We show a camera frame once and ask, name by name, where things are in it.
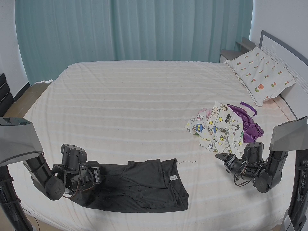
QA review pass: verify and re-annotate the black chest of drawers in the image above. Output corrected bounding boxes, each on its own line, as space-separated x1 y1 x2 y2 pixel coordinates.
0 73 15 117

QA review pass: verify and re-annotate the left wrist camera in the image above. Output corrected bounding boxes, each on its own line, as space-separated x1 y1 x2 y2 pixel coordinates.
77 149 88 163

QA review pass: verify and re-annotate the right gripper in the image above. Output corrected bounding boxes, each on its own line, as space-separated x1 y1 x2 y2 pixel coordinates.
215 153 244 175

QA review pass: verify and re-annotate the white printed pillow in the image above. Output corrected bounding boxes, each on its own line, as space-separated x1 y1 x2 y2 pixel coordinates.
224 46 296 106

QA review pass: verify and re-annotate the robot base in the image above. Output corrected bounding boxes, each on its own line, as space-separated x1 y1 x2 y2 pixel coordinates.
280 207 297 231

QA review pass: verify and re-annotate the white printed pyjama top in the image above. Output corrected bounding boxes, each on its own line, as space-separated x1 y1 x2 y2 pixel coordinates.
184 102 246 158

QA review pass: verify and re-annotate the bed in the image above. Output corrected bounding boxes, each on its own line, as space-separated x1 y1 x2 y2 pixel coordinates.
20 30 308 231

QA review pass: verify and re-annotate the grey bedside table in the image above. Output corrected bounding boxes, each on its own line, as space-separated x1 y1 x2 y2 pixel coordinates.
219 38 256 63

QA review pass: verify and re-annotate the purple garment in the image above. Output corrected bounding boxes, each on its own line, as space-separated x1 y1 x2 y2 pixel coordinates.
227 102 264 144

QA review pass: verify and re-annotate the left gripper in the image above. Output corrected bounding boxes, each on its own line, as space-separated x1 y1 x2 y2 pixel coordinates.
78 161 101 191

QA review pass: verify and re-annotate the black T-shirt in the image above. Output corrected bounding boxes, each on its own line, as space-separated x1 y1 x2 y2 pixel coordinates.
70 158 198 213

